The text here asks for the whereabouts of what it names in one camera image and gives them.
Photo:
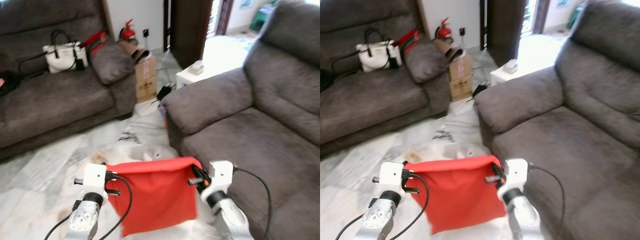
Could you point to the red fire extinguisher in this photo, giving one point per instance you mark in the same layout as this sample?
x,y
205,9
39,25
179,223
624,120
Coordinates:
x,y
443,31
128,33

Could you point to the grey fabric sofa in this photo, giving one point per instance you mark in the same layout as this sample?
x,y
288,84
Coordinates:
x,y
50,105
575,130
260,130
375,102

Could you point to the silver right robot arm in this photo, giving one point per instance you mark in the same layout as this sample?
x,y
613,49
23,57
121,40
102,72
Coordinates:
x,y
230,217
522,217

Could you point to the cardboard box with pink label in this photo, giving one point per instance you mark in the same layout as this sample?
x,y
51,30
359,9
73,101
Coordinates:
x,y
460,68
146,70

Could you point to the cardboard box with black symbols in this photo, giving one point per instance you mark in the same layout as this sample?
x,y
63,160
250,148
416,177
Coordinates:
x,y
146,91
461,90

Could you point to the white side table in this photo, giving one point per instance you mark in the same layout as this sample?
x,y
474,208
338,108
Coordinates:
x,y
186,79
499,76

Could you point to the beige tissue box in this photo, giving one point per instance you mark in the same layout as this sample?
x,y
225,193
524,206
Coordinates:
x,y
511,66
197,68

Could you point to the brown rolled cloth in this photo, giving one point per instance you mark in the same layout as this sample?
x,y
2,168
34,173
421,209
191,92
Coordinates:
x,y
134,50
448,48

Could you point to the teal plastic stool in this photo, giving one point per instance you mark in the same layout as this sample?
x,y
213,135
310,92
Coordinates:
x,y
575,15
262,18

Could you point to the dark wooden door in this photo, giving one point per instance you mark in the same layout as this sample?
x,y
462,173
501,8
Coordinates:
x,y
505,30
187,30

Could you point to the red pillow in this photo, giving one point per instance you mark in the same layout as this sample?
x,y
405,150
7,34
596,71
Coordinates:
x,y
155,197
457,197

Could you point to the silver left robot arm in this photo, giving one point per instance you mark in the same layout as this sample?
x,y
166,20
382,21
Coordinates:
x,y
85,220
380,217

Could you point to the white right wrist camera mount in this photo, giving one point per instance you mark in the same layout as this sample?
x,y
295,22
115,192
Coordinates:
x,y
220,176
515,175

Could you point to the black power adapter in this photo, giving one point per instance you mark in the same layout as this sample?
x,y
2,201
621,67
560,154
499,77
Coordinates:
x,y
164,93
480,90

